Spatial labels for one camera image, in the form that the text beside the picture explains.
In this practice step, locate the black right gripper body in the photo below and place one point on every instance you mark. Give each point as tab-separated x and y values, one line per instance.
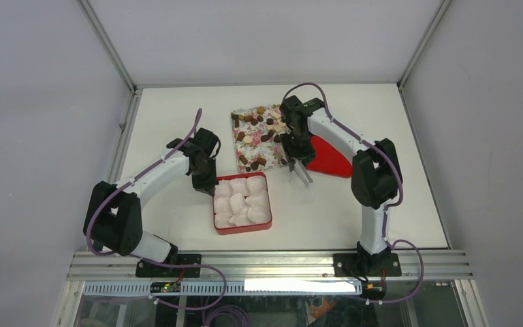
297	145

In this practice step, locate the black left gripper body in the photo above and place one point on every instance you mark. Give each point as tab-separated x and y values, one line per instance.
206	176

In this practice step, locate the silver metal tweezers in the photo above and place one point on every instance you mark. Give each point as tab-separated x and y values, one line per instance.
303	174

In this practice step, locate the red square chocolate box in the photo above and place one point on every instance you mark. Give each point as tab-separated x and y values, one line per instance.
241	204

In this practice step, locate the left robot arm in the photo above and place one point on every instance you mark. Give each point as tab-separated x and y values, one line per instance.
114	214

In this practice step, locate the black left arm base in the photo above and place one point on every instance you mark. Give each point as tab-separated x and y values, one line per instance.
187	265

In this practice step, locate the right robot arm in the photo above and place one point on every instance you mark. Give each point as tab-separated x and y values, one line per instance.
376	180

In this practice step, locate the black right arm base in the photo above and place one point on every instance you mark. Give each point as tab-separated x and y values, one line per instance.
359	263

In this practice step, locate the brown chocolate bar left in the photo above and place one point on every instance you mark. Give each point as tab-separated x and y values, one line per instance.
240	136

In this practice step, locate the red box lid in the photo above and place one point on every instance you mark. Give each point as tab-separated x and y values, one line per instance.
328	160

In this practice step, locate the floral rectangular tray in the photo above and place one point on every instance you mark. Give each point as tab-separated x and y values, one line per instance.
265	125

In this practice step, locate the white perforated cable duct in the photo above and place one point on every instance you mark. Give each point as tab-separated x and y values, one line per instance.
248	287

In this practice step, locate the aluminium frame rail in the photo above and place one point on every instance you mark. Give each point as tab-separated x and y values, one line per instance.
436	264

